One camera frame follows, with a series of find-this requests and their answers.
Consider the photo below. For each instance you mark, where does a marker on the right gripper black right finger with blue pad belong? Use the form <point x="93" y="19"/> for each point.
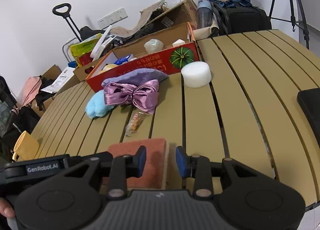
<point x="202" y="170"/>

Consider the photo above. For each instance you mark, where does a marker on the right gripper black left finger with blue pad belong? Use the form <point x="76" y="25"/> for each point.
<point x="116" y="169"/>

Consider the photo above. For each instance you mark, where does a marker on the orange kitchen sponge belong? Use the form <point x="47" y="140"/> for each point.
<point x="156" y="165"/>

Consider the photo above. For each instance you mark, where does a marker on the purple satin bow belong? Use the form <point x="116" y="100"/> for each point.
<point x="143" y="97"/>

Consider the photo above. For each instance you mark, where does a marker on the lilac woven fabric pouch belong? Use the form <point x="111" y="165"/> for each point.
<point x="137" y="77"/>

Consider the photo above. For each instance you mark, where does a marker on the white foam cylinder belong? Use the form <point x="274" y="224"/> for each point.
<point x="196" y="74"/>

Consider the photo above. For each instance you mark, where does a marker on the person's left hand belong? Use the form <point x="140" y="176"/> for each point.
<point x="5" y="209"/>

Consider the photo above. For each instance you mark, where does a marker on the yellow mug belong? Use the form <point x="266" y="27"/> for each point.
<point x="26" y="147"/>

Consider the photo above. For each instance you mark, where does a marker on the clear snack packet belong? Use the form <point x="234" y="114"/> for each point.
<point x="134" y="123"/>

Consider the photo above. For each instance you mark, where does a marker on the light blue plush toy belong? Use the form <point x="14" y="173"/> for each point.
<point x="96" y="106"/>

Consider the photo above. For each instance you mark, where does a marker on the yellow plush toy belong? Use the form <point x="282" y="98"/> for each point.
<point x="108" y="67"/>

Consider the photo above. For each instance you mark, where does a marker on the small brown cardboard box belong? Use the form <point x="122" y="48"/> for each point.
<point x="86" y="65"/>

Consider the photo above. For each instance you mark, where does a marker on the white printed paper sheet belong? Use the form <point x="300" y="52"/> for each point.
<point x="65" y="80"/>

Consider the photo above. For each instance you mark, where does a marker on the blue white tissue pack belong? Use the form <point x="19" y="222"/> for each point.
<point x="125" y="59"/>

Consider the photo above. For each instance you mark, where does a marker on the white flat board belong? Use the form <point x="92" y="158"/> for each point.
<point x="94" y="53"/>

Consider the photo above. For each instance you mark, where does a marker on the red pumpkin cardboard box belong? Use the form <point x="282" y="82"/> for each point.
<point x="169" y="60"/>

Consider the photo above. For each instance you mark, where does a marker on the white wedge makeup sponge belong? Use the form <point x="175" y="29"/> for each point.
<point x="178" y="42"/>

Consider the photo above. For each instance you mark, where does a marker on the iridescent crumpled plastic ball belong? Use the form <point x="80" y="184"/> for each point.
<point x="153" y="46"/>

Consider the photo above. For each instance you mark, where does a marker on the yellow green snack bag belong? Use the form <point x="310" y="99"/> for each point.
<point x="81" y="52"/>

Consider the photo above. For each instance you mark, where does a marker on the black tablet on table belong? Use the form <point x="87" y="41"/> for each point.
<point x="309" y="101"/>

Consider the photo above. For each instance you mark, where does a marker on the large brown cardboard box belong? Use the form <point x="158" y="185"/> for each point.
<point x="158" y="16"/>

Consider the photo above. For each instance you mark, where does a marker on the black suitcase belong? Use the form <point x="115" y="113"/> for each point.
<point x="240" y="19"/>

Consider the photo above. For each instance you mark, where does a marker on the blue lid water bottle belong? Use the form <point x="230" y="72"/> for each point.
<point x="204" y="14"/>

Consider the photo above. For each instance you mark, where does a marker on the black tripod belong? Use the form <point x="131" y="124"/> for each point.
<point x="294" y="21"/>

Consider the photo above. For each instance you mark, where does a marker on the white wall socket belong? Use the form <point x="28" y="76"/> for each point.
<point x="112" y="18"/>

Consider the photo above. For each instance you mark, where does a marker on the black trolley handle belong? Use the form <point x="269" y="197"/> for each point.
<point x="64" y="10"/>

